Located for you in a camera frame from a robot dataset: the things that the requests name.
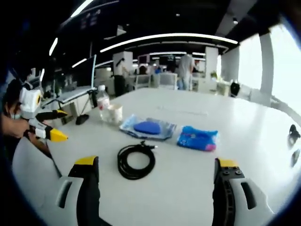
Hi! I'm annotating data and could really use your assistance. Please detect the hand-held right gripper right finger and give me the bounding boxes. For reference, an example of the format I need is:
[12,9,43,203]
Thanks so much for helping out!
[213,157,276,226]

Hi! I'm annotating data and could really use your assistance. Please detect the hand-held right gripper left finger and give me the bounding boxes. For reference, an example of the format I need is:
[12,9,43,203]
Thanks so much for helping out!
[55,155,109,226]

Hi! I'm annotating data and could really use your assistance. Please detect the black cable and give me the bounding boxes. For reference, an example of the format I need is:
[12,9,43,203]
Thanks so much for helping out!
[117,140,158,181]

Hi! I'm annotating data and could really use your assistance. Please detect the clear plastic bottle white cap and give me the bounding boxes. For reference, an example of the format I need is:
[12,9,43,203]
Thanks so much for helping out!
[96,84,111,122]

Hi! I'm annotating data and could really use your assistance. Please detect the blue flowered tissue pack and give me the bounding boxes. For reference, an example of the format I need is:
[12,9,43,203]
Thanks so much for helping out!
[176,125,219,152]

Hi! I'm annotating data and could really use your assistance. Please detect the white paper cup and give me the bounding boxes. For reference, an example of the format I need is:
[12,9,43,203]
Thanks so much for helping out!
[107,103,124,124]

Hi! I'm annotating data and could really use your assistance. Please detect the bagged blue sponge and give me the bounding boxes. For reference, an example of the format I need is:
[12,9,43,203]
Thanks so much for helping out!
[119,113,177,141]

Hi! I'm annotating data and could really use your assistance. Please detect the person's left hand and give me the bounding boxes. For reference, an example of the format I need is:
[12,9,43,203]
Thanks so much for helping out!
[11,117,29,138]

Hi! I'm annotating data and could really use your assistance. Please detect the person's own upper body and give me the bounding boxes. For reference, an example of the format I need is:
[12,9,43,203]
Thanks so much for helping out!
[1,79,24,151]

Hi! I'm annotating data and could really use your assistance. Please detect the white side desk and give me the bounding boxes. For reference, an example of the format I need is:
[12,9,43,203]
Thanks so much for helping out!
[41,86,97,105]

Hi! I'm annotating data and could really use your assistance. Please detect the large dark monitor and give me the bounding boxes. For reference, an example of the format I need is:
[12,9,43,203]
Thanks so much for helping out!
[77,54,97,88]

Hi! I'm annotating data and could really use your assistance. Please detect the white table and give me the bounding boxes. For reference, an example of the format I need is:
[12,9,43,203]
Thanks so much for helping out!
[46,88,301,226]

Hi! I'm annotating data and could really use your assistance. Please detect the short ceiling light strip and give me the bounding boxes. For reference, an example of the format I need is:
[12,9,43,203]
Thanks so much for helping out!
[48,37,59,57]

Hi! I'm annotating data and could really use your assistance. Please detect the dark grey oval item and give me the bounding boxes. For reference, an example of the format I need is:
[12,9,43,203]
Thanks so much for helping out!
[291,148,301,168]

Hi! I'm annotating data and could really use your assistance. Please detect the small black item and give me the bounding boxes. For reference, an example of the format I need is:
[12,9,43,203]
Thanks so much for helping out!
[288,124,301,142]

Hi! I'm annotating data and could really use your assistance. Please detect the white office chair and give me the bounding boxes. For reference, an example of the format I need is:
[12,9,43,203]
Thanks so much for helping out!
[159,73,178,90]
[135,74,151,89]

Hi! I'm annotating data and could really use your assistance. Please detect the black office chair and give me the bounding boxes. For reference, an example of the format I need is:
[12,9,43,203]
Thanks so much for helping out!
[230,81,241,98]

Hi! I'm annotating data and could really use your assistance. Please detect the straight ceiling light strip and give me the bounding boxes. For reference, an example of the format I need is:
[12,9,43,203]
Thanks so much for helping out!
[70,0,95,18]

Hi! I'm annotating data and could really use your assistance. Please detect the ceiling air vent panel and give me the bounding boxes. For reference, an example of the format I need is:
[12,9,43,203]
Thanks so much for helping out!
[103,25,129,40]

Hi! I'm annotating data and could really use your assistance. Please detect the long curved ceiling light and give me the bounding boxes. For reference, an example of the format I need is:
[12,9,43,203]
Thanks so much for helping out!
[100,32,239,54]

